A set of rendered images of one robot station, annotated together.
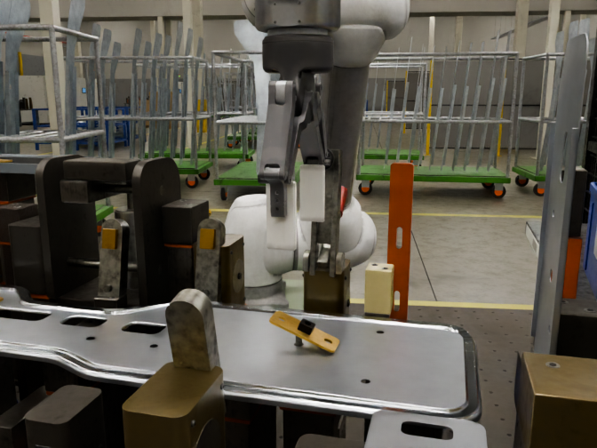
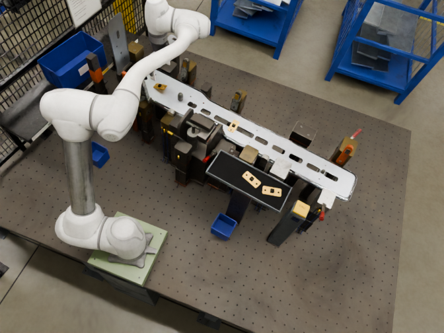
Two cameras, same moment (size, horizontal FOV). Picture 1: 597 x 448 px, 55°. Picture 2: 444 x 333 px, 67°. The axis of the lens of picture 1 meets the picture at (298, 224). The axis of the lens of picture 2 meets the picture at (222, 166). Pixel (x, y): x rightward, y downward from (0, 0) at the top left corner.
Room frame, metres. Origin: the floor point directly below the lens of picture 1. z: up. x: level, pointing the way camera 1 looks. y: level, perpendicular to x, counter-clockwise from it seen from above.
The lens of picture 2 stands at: (1.85, 0.50, 2.47)
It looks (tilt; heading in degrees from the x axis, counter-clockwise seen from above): 61 degrees down; 183
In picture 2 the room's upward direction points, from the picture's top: 13 degrees clockwise
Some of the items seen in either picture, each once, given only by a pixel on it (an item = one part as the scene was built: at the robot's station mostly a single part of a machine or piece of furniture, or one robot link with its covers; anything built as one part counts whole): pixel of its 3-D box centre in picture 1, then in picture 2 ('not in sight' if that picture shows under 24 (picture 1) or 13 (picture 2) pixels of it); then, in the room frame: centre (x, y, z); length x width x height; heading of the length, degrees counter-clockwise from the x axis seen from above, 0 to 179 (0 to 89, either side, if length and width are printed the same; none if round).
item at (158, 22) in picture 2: not in sight; (159, 14); (0.63, 0.01, 1.48); 0.13 x 0.11 x 0.16; 96
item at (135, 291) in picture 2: not in sight; (139, 265); (1.47, 0.12, 0.33); 0.31 x 0.31 x 0.66; 84
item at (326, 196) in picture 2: not in sight; (312, 213); (1.07, 0.98, 0.88); 0.12 x 0.07 x 0.36; 166
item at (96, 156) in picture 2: not in sight; (96, 154); (1.02, -0.27, 0.74); 0.11 x 0.10 x 0.09; 76
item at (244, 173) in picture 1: (265, 124); not in sight; (7.84, 0.45, 0.89); 1.90 x 1.00 x 1.77; 175
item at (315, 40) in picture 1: (298, 80); (158, 46); (0.64, 0.00, 1.30); 0.08 x 0.07 x 0.09; 165
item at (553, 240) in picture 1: (554, 217); (119, 44); (0.56, -0.25, 1.17); 0.12 x 0.01 x 0.34; 166
